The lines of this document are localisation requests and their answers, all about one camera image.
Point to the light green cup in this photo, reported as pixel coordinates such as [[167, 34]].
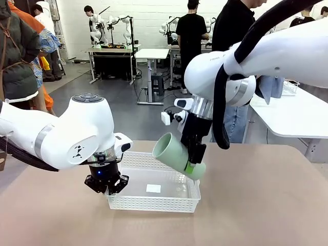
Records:
[[169, 153]]

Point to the person in green jacket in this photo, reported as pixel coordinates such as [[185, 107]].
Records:
[[18, 51]]

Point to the white perforated plastic basket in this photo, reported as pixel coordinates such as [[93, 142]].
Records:
[[153, 205]]

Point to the white label inside basket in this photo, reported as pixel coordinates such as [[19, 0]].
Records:
[[153, 188]]

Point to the person in white shirt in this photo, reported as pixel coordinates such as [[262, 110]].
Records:
[[48, 23]]

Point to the yellow bag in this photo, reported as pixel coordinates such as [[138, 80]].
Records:
[[45, 64]]

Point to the person in dark jacket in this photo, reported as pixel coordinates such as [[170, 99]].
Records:
[[307, 18]]

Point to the background workbench with black front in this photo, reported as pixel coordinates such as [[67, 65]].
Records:
[[112, 61]]

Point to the light blue cloth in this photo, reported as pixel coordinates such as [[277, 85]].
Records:
[[271, 88]]

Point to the person with dark hair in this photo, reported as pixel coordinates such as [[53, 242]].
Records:
[[88, 9]]

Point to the standing person in black clothes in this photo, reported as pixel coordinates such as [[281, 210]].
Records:
[[191, 38]]

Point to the white side table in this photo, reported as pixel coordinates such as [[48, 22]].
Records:
[[294, 115]]

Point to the white standing air conditioner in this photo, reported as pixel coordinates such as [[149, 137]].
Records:
[[50, 10]]

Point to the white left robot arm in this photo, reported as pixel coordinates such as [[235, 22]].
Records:
[[84, 123]]

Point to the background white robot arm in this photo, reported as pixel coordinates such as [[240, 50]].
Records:
[[125, 28], [97, 28], [167, 28]]

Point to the background white workbench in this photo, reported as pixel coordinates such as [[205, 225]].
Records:
[[176, 50]]

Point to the person in black shirt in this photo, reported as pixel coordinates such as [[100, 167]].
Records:
[[230, 25]]

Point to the white height-adjustable desk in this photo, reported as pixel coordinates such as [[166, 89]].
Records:
[[152, 53]]

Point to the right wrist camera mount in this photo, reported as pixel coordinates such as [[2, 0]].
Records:
[[166, 118]]

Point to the person in orange clothes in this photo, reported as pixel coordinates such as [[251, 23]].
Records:
[[28, 19]]

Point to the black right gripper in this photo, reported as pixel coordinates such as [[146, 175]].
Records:
[[197, 126]]

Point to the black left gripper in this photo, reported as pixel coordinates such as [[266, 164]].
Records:
[[103, 173]]

